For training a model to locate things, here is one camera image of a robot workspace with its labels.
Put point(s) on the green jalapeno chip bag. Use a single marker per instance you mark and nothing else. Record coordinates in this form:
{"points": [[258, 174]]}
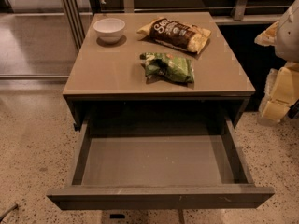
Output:
{"points": [[173, 68]]}

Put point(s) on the open grey top drawer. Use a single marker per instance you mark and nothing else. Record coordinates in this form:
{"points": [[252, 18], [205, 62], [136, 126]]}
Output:
{"points": [[203, 168]]}

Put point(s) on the white ceramic bowl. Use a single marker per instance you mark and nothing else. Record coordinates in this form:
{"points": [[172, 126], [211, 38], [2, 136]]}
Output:
{"points": [[109, 30]]}

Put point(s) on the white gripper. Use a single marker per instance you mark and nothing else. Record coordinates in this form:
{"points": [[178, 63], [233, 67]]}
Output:
{"points": [[288, 37]]}

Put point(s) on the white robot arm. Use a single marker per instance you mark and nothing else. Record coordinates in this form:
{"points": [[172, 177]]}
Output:
{"points": [[287, 48]]}

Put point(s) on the brown chip bag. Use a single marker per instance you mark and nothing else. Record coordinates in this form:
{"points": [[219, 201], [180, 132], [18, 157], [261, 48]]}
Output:
{"points": [[176, 35]]}

